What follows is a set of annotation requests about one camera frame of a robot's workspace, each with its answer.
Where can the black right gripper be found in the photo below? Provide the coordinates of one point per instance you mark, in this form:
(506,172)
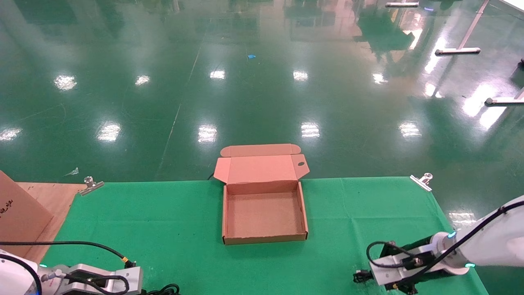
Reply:
(403,289)

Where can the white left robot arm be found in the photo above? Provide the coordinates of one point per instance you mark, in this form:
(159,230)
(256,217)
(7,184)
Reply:
(16,272)

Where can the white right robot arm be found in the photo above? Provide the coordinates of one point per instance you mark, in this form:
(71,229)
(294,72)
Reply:
(499,241)

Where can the open brown cardboard box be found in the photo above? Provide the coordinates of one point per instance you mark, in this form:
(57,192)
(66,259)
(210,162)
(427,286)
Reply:
(262,213)

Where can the silver binder clip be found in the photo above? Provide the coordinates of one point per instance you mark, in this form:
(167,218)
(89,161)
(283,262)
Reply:
(421,182)
(91,186)

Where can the white table foot bar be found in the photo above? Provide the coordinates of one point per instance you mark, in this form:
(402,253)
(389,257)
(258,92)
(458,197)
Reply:
(503,100)

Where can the green table cloth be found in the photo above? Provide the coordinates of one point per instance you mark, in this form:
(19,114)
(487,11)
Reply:
(163,221)

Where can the short white table foot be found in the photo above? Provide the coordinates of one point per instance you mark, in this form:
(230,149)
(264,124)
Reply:
(401,5)

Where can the white table edge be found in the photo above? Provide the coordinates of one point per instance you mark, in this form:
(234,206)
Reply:
(518,3)

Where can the clear plastic floor scrap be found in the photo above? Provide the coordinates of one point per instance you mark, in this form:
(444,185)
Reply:
(73,171)

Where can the large brown printed carton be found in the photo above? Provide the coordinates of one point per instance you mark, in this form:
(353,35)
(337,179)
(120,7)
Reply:
(16,213)

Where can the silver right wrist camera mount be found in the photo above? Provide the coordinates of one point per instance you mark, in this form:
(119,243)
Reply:
(389,270)

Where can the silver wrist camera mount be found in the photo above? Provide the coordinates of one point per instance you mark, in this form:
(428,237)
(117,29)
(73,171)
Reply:
(131,280)
(389,270)

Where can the white table leg with post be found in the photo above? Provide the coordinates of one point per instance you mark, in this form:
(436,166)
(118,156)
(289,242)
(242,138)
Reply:
(458,51)

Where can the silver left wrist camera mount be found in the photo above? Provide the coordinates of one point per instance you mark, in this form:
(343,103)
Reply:
(131,280)

